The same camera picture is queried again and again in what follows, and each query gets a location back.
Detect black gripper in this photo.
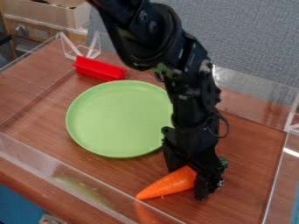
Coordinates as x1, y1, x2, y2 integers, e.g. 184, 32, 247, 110
163, 111, 227, 201

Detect orange toy carrot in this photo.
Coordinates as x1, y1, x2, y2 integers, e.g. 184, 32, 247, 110
135, 165, 202, 200

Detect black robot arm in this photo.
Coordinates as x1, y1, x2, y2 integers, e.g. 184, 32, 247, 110
86, 0, 228, 200

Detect green round plate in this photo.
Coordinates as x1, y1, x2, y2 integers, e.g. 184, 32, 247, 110
66, 80, 172, 158

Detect clear acrylic tray walls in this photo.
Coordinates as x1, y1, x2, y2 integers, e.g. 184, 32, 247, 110
0, 38, 293, 224

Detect red plastic block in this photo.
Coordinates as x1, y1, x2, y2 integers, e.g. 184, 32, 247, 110
74, 56, 127, 81

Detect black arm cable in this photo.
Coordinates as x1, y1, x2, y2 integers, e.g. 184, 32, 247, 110
204, 108, 231, 139

